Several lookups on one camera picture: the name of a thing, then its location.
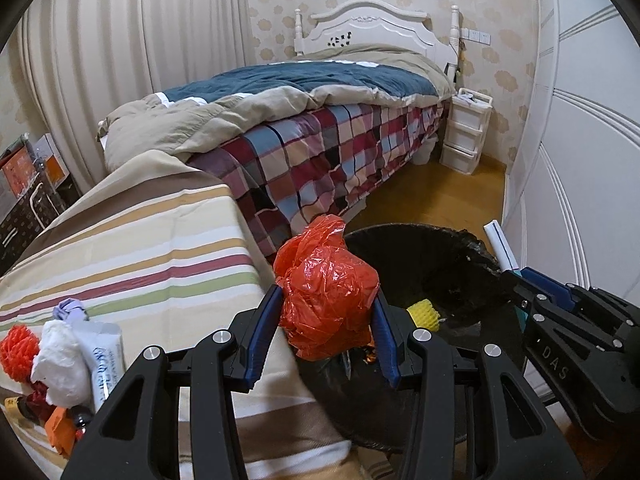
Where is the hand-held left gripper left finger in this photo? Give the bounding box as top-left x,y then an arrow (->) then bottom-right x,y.
60,285 -> 286,480

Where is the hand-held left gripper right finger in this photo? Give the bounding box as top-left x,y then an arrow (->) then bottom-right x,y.
370,295 -> 586,480

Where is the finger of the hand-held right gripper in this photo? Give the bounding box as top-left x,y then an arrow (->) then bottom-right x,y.
502,267 -> 640,331
522,296 -> 626,356

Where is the white blue-lined sachet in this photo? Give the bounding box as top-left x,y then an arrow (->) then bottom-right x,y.
482,220 -> 521,273

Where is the orange plastic bag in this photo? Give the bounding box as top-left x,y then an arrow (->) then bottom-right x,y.
273,214 -> 381,361

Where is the black trash bin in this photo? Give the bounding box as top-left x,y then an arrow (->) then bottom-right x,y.
300,224 -> 526,456

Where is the white blue-print powder packet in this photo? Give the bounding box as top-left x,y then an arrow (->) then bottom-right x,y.
75,321 -> 126,413

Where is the red foil wrapper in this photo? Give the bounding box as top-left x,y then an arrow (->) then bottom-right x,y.
27,382 -> 53,418

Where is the yellow foam fruit net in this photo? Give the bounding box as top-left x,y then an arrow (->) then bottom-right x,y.
406,298 -> 441,332

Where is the white wardrobe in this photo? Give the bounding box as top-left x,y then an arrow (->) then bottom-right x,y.
500,0 -> 640,311

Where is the striped table cloth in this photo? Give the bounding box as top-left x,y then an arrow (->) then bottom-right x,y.
0,152 -> 361,480

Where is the plaid bed sheet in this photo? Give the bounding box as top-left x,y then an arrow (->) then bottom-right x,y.
187,97 -> 448,256

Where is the white plastic drawer unit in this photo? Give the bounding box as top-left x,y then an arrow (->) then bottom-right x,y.
440,87 -> 492,175

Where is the white bucket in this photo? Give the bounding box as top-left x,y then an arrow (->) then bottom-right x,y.
412,137 -> 438,165

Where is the purple crumpled wrapper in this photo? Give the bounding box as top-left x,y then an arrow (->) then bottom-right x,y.
52,298 -> 90,322

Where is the crumpled white tissue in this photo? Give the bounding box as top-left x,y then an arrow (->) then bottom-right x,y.
31,320 -> 91,406

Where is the bed with plaid cover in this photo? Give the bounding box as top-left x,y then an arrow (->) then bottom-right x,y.
97,45 -> 456,171

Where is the orange paper scrap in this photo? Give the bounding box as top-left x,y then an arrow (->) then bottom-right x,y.
44,406 -> 76,456

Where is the red foam fruit net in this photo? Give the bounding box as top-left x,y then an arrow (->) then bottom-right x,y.
0,325 -> 41,383

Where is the white and orange cardboard box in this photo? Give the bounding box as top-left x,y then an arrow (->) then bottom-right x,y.
31,133 -> 71,184

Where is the orange printed box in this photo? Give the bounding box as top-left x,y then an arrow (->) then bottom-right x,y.
0,147 -> 36,201

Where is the striped beige curtain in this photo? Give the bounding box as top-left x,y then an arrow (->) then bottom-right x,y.
15,0 -> 256,196

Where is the white wooden bed frame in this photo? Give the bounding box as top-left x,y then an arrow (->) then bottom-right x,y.
293,0 -> 463,68

